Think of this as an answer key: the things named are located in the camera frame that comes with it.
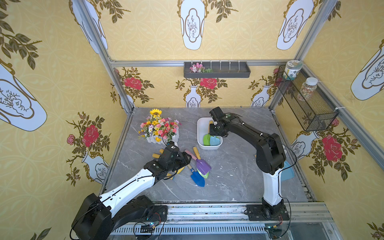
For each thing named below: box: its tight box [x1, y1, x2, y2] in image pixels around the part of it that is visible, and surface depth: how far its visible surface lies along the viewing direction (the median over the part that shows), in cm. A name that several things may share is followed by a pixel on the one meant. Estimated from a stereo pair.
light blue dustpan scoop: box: [281, 160, 295, 181], surface depth 87 cm
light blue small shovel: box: [210, 136, 220, 146], surface depth 102 cm
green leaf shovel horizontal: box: [202, 133, 211, 146], surface depth 102 cm
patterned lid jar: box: [283, 60, 303, 81], surface depth 87 cm
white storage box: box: [197, 117, 223, 150], surface depth 104 cm
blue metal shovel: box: [186, 163, 206, 187], surface depth 87 cm
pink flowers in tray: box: [189, 62, 213, 73], surface depth 89 cm
